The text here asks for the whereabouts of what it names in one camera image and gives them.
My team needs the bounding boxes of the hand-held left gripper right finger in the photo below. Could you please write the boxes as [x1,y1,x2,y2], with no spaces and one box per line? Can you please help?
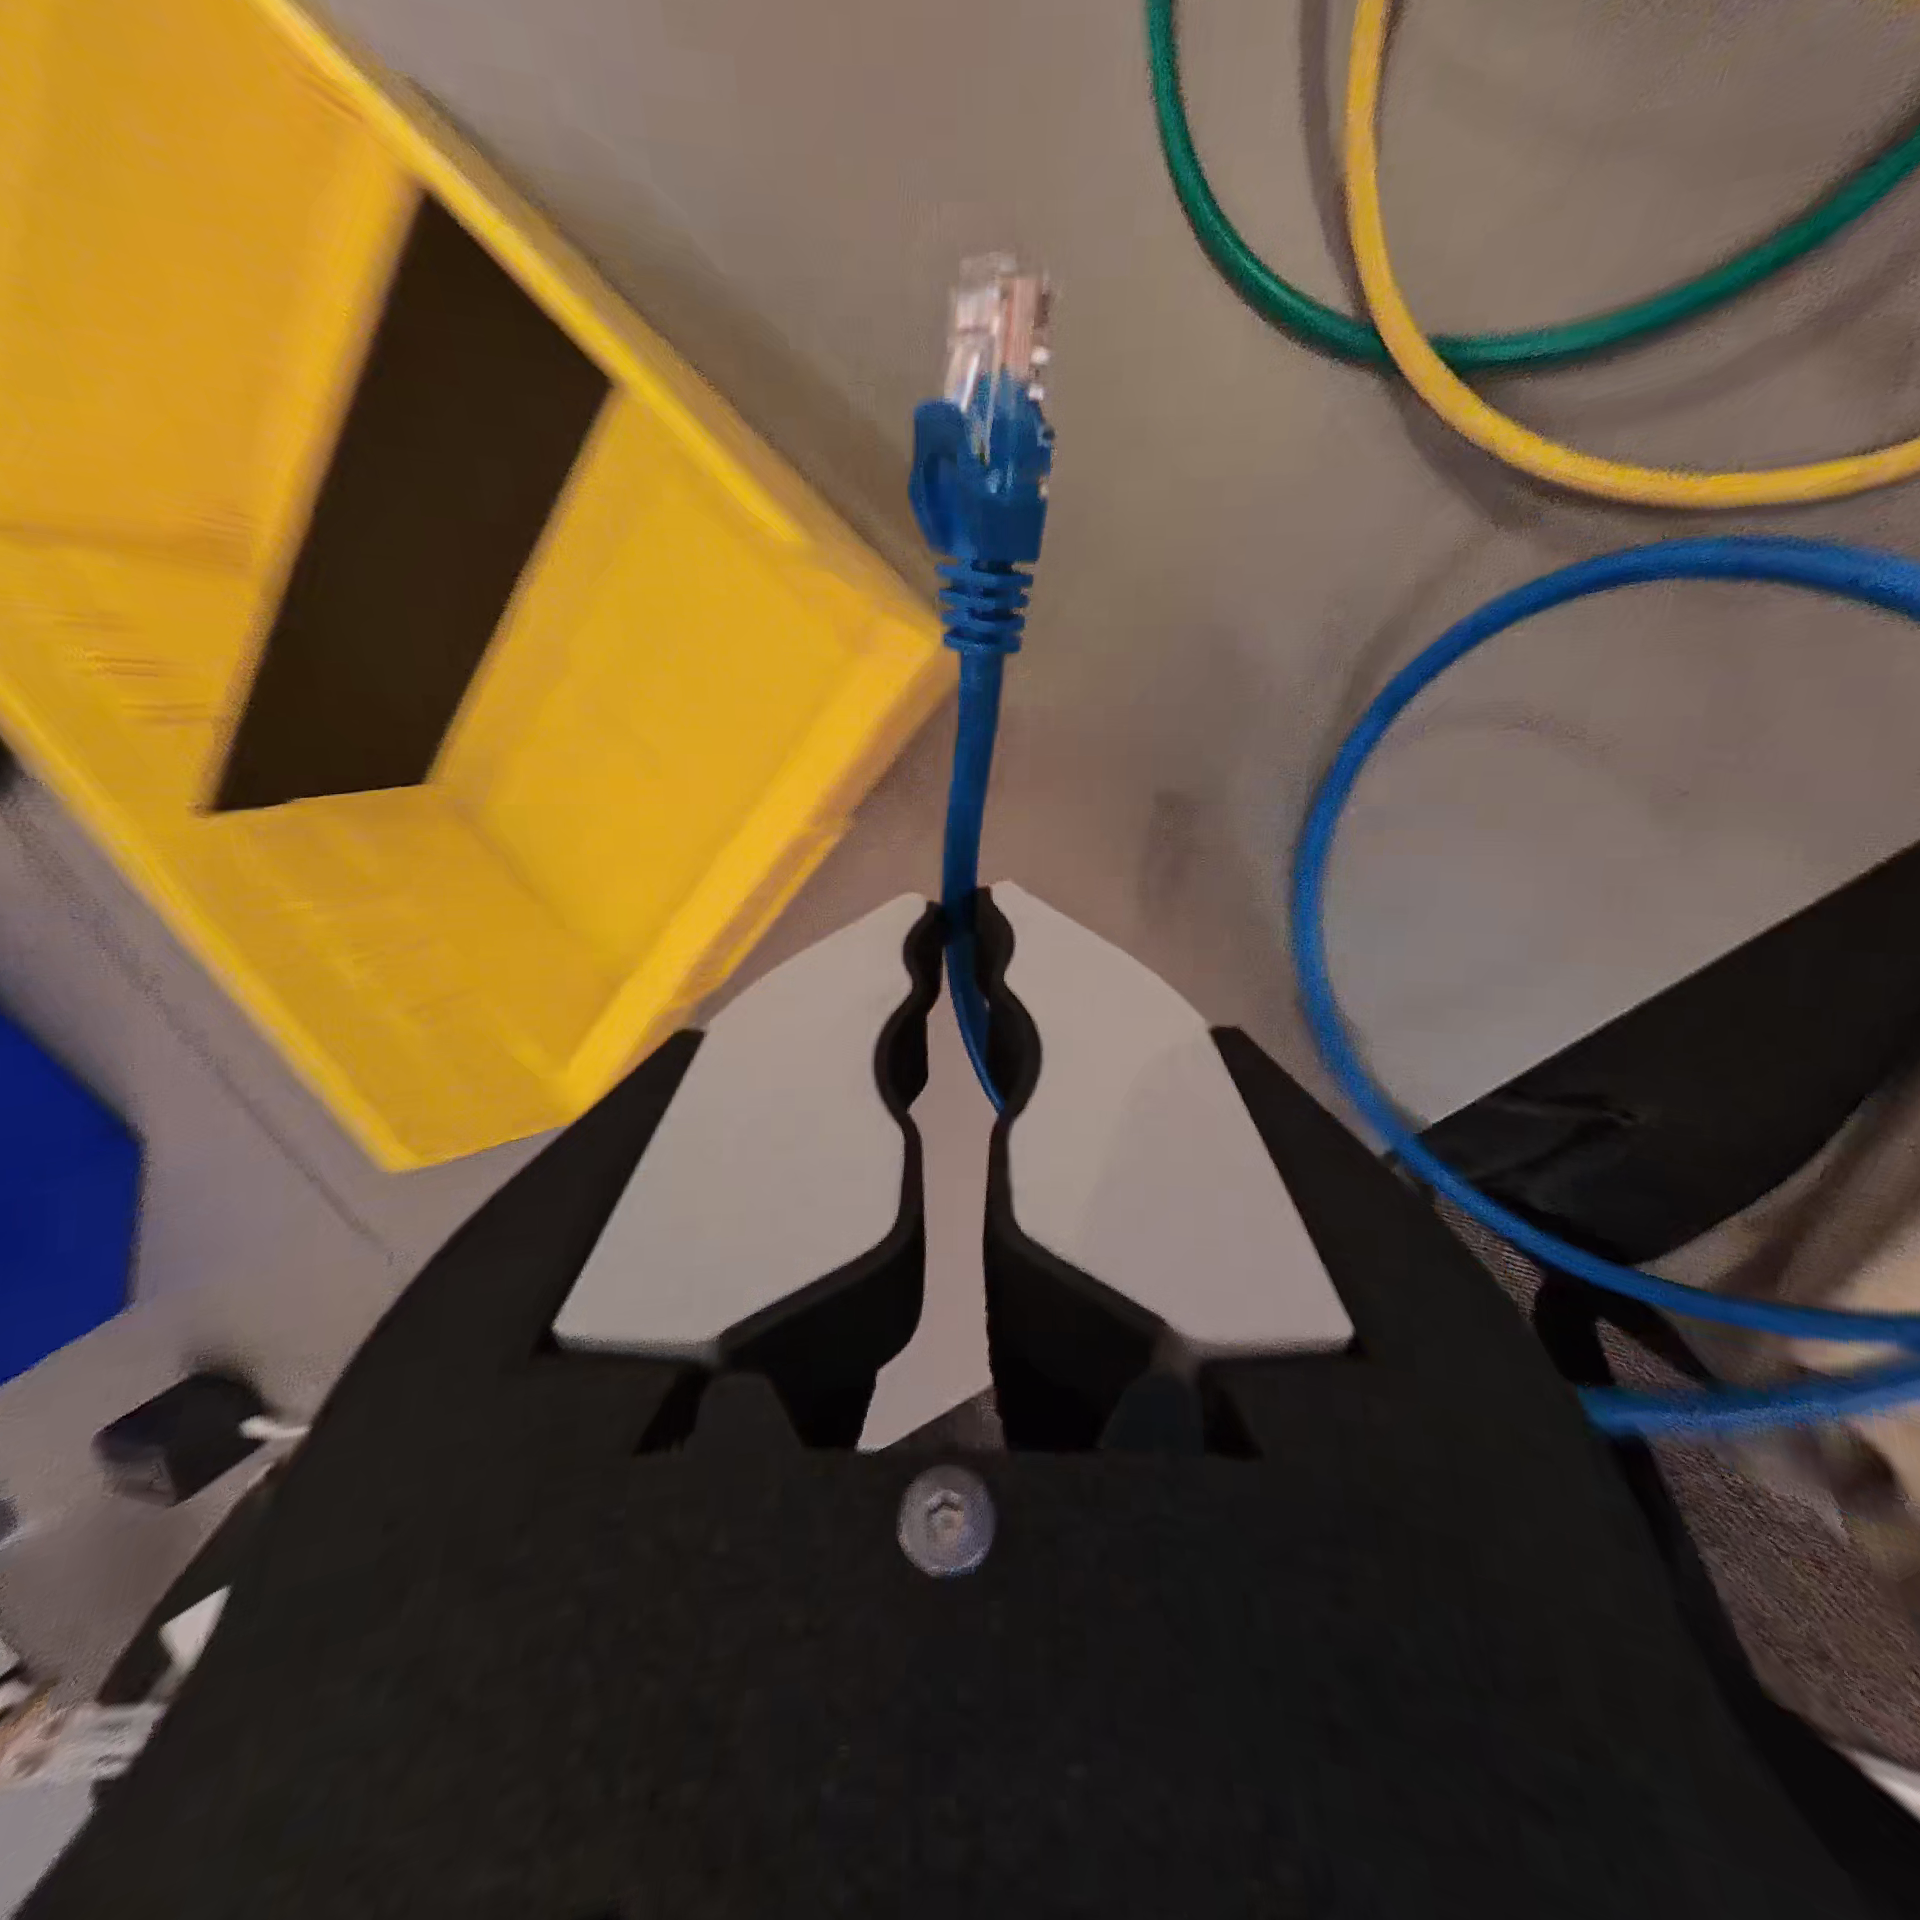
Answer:
[983,880,1362,1452]

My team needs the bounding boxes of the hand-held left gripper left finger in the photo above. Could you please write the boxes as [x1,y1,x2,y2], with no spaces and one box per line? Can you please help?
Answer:
[550,891,935,1452]

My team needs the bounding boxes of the blue plastic bin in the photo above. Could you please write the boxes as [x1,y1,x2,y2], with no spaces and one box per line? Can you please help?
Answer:
[0,1001,145,1386]

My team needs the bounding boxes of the blue ethernet cable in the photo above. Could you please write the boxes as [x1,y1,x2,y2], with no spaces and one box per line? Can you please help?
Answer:
[906,256,1920,1439]

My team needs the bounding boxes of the yellow ethernet cable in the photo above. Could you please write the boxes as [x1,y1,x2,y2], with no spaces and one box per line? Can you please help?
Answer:
[1342,0,1920,511]

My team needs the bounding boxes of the yellow plastic bin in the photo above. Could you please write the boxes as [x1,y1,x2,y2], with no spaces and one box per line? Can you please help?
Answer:
[0,0,965,1175]

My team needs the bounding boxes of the black bar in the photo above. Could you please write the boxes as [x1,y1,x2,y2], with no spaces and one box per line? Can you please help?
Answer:
[1415,849,1920,1264]

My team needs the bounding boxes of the small black device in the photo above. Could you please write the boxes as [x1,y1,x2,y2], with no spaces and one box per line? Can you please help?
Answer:
[89,1367,313,1507]

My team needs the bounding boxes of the person's beige pants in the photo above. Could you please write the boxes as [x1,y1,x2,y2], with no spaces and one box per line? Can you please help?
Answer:
[1657,1103,1920,1391]

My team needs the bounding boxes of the green ethernet cable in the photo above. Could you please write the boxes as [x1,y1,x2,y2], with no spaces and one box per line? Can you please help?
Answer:
[1142,0,1920,375]

